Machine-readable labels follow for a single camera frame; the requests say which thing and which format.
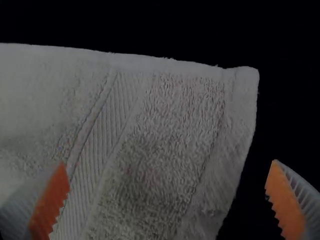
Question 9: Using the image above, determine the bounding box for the black mat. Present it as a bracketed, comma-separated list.
[0, 0, 320, 240]

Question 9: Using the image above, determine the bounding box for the pale towel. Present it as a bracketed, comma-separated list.
[0, 42, 261, 240]

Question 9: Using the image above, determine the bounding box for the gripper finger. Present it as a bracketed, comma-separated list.
[264, 159, 320, 240]
[0, 161, 71, 240]

